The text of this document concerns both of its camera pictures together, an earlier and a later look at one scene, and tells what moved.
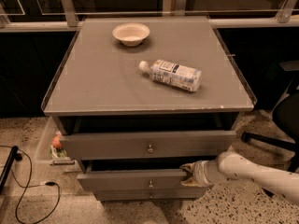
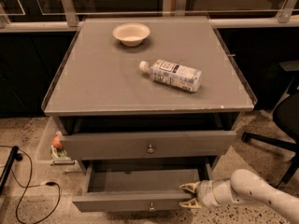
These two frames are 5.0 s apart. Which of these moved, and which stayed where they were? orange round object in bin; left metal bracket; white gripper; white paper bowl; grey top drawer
Moved: white gripper
Stayed: left metal bracket; white paper bowl; orange round object in bin; grey top drawer
